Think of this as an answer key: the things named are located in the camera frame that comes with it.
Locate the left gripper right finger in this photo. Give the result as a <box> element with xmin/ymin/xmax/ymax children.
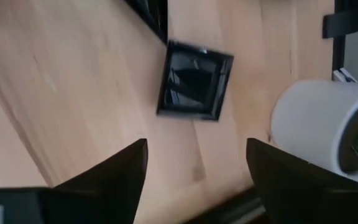
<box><xmin>246</xmin><ymin>138</ymin><xmax>358</xmax><ymax>224</ymax></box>

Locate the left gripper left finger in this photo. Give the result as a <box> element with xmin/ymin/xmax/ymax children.
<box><xmin>0</xmin><ymin>138</ymin><xmax>149</xmax><ymax>224</ymax></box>

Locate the small black square plate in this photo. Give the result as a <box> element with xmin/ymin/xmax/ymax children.
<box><xmin>156</xmin><ymin>39</ymin><xmax>235</xmax><ymax>121</ymax></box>

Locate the black teardrop plate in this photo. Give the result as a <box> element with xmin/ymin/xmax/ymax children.
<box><xmin>124</xmin><ymin>0</ymin><xmax>169</xmax><ymax>45</ymax></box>

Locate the white plant pot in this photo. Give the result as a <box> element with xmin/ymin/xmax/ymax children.
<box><xmin>269</xmin><ymin>79</ymin><xmax>358</xmax><ymax>181</ymax></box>

